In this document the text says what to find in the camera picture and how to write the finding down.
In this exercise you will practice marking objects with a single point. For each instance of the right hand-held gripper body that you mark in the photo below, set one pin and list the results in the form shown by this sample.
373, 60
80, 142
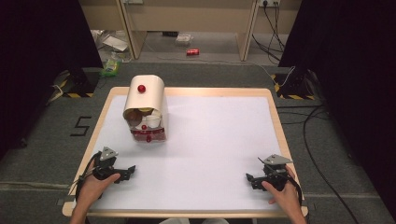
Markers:
276, 172

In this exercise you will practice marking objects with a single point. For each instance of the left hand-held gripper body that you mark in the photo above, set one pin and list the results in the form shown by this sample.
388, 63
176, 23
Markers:
105, 164

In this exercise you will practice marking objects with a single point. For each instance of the person's right hand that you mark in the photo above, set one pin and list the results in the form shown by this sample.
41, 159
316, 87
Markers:
285, 194

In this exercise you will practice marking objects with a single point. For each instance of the person's left hand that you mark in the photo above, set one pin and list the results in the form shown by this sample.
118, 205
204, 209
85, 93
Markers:
95, 186

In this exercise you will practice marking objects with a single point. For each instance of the brown round bread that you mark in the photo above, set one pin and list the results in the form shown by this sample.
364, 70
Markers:
134, 117

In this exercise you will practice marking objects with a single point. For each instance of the white cup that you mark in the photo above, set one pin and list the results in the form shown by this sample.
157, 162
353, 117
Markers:
152, 120

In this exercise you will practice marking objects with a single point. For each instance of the white table mat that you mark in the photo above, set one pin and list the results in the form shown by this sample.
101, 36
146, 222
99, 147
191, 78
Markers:
186, 149

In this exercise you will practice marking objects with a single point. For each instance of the yellow item in box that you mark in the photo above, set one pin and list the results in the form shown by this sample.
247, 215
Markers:
144, 109

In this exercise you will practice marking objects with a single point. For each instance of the white bread box red knob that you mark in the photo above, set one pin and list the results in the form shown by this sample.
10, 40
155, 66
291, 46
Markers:
146, 102

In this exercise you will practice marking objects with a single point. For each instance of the black stand base striped tape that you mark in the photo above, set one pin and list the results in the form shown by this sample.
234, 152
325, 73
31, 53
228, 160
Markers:
76, 82
295, 85

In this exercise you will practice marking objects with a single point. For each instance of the green packet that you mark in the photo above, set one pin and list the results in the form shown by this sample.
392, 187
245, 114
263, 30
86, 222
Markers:
110, 67

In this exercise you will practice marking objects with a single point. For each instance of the black curtain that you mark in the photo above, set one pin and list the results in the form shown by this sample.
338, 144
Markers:
351, 93
40, 62

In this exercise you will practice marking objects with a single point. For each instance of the pile of white paper waste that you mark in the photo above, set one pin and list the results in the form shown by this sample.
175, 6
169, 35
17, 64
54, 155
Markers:
110, 42

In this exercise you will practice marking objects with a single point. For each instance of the red drink can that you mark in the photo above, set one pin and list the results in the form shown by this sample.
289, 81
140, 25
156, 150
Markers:
192, 51

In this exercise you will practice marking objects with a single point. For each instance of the clear plastic bag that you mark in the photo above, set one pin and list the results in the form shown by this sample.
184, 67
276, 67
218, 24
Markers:
183, 39

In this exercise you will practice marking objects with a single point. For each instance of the beige wooden desk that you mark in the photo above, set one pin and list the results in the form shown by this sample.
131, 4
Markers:
186, 18

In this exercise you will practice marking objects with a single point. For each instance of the white wall socket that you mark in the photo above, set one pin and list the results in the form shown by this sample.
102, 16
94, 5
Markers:
269, 2

